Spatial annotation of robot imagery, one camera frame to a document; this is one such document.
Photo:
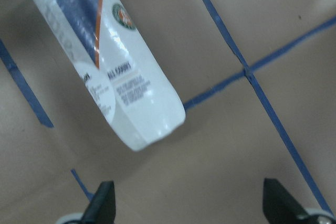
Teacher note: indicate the clear tennis ball can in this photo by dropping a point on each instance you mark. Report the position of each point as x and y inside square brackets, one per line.
[116, 65]

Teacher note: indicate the brown paper table cover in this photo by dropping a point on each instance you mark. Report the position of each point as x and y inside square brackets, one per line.
[211, 169]

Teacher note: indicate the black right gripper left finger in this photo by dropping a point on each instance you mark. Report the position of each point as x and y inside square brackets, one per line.
[102, 208]

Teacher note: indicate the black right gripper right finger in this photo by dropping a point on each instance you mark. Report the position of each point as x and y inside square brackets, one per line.
[279, 206]

